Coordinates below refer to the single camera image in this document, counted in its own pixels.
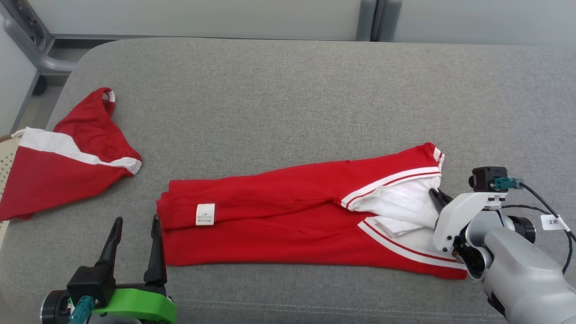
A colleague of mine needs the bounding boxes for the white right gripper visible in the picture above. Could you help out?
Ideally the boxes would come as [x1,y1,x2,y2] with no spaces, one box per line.
[428,188,507,279]

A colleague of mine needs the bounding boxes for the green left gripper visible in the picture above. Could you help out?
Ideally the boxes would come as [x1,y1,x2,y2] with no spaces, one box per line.
[92,215,177,324]

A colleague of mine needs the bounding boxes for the red shorts with white stripe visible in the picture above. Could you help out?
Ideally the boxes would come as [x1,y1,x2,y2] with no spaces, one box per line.
[0,87,143,222]

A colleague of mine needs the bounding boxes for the red jersey with white sleeves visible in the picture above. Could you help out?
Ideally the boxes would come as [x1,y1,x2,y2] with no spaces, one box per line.
[156,142,468,280]

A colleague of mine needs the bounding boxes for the teal right camera connector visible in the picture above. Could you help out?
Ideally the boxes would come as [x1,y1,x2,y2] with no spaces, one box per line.
[490,177,525,190]

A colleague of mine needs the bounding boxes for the teal camera connector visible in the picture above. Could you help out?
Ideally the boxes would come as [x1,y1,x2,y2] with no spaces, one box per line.
[68,297,100,324]
[490,177,525,190]

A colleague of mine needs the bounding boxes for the teal left camera connector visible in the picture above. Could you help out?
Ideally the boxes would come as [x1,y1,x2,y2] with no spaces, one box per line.
[68,297,100,324]

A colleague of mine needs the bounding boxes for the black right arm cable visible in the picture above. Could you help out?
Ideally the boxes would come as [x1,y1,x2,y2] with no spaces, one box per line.
[499,182,576,275]

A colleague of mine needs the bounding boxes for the white cable label tag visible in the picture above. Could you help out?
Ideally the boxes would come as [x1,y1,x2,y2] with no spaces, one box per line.
[540,215,571,232]

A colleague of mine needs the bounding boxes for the grey double partition post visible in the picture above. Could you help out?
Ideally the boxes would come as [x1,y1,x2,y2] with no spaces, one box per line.
[355,0,402,42]

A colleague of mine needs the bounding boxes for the grey slanted partition post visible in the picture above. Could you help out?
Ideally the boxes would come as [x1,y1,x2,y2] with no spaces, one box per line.
[0,0,55,51]

